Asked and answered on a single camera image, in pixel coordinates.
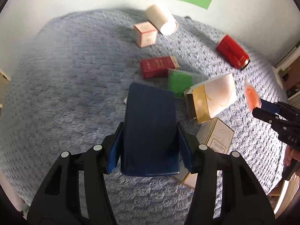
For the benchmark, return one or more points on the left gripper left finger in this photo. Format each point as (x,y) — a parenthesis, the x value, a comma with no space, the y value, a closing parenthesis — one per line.
(57,200)

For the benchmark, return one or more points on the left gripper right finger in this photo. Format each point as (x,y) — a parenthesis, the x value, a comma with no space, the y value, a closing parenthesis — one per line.
(243,199)

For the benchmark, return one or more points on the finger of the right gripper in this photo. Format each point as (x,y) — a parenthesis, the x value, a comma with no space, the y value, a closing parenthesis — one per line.
(269,107)
(263,115)

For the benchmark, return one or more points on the pink perfume bottle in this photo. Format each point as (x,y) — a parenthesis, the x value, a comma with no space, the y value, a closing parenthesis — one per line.
(252,98)

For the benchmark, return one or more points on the dark blue box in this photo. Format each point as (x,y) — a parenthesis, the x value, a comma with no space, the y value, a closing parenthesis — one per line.
(150,139)

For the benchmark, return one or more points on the person's right hand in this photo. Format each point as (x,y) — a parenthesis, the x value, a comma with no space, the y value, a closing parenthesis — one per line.
(291,163)

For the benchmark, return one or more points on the white labelled box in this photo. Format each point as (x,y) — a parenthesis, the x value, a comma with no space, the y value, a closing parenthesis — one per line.
(215,134)

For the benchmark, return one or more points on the white gold open box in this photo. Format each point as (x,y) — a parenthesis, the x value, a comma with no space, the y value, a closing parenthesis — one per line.
(207,99)

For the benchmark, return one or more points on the red cylindrical can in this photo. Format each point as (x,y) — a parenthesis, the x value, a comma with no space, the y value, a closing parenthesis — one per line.
(234,54)

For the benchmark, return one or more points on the green sponge packet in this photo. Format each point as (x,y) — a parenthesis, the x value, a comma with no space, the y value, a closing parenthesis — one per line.
(179,81)

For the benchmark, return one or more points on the grey-blue fluffy rug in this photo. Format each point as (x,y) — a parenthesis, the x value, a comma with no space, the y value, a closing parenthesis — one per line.
(68,92)

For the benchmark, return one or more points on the red rectangular box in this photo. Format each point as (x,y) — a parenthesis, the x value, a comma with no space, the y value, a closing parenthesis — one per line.
(158,67)

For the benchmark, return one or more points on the beige cardboard tube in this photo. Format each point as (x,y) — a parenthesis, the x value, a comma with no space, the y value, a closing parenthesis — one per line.
(162,20)

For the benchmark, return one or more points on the small pink white box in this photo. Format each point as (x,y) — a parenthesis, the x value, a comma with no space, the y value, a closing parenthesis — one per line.
(144,34)

